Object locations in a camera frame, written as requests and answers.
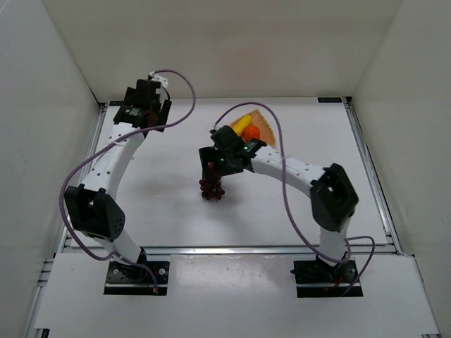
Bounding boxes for dark red fake grapes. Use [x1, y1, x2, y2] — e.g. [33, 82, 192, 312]
[199, 162, 225, 201]

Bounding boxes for orange fake fruit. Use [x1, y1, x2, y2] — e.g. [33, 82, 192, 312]
[242, 125, 261, 142]

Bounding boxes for yellow fake banana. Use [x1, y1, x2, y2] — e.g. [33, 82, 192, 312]
[232, 115, 253, 136]

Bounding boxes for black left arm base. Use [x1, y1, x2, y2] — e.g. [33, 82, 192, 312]
[104, 261, 170, 296]

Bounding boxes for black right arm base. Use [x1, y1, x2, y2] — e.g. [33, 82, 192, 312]
[290, 258, 364, 299]

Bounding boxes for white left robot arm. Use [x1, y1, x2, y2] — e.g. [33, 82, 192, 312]
[62, 74, 171, 265]

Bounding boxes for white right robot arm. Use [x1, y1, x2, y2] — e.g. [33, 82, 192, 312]
[199, 141, 359, 266]

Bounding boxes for woven wicker fruit bowl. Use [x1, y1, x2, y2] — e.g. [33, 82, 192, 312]
[230, 109, 276, 147]

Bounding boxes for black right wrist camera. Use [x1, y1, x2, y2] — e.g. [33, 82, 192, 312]
[210, 125, 267, 156]

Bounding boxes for white left cable connector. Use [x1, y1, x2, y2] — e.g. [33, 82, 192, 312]
[148, 71, 168, 89]

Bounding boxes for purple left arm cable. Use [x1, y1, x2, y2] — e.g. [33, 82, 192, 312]
[58, 69, 197, 295]

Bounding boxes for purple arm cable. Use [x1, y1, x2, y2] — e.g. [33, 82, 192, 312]
[212, 101, 376, 298]
[58, 69, 197, 295]

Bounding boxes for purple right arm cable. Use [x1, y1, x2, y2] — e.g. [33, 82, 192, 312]
[212, 101, 376, 298]

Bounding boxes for aluminium frame rail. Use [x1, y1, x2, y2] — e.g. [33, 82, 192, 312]
[343, 96, 404, 255]

